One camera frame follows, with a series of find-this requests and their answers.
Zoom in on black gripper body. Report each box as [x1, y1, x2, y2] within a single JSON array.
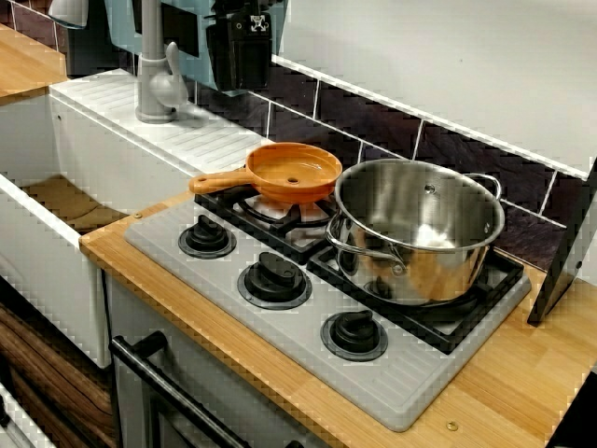
[[203, 0, 288, 30]]

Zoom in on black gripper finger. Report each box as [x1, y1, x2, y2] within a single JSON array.
[[207, 22, 234, 91], [230, 13, 272, 92]]

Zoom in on orange plastic toy pan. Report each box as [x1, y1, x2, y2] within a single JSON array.
[[187, 142, 344, 205]]

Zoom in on grey toy faucet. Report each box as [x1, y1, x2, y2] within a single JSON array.
[[134, 0, 190, 125]]

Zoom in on white toy sink basin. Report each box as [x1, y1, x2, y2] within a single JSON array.
[[0, 67, 276, 370]]

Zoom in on clear glass container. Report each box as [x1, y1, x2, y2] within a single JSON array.
[[49, 0, 90, 30]]

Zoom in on black burner grate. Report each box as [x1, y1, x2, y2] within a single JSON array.
[[193, 189, 340, 267], [305, 242, 526, 356]]

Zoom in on black stove knob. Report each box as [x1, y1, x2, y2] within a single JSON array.
[[319, 310, 389, 363], [177, 214, 238, 260], [237, 251, 313, 312]]

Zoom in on brown cardboard sheet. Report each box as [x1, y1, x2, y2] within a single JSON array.
[[21, 175, 132, 234]]

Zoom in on stainless steel pot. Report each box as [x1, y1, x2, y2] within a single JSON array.
[[325, 158, 507, 307]]

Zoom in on white toy oven door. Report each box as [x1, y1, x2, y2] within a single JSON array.
[[111, 274, 327, 448]]

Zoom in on grey toy stove panel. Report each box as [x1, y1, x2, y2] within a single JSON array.
[[123, 190, 533, 433]]

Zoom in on black side panel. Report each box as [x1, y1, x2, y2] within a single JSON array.
[[526, 156, 597, 326]]

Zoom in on black oven door handle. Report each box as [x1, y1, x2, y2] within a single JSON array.
[[109, 330, 248, 448]]

